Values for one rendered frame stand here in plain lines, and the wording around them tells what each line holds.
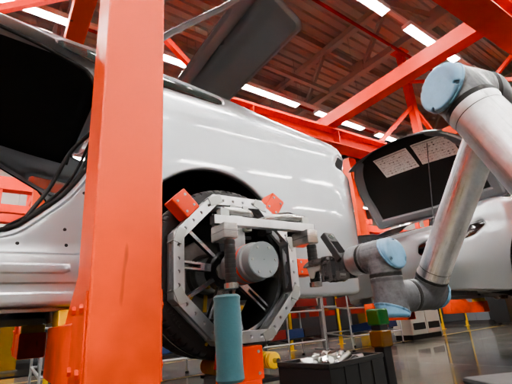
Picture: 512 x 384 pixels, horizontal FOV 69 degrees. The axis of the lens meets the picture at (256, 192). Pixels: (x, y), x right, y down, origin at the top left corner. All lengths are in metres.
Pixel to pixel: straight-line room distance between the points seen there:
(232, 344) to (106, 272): 0.51
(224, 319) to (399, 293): 0.53
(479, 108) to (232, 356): 0.93
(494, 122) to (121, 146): 0.83
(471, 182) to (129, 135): 0.88
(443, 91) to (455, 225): 0.37
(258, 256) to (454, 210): 0.62
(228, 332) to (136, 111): 0.71
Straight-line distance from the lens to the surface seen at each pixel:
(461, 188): 1.11
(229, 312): 1.24
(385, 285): 1.12
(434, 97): 0.97
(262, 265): 1.30
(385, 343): 1.02
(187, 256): 1.67
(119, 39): 1.17
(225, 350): 1.25
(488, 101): 0.93
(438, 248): 1.16
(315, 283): 1.34
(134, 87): 1.10
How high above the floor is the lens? 0.65
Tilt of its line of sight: 19 degrees up
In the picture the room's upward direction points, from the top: 4 degrees counter-clockwise
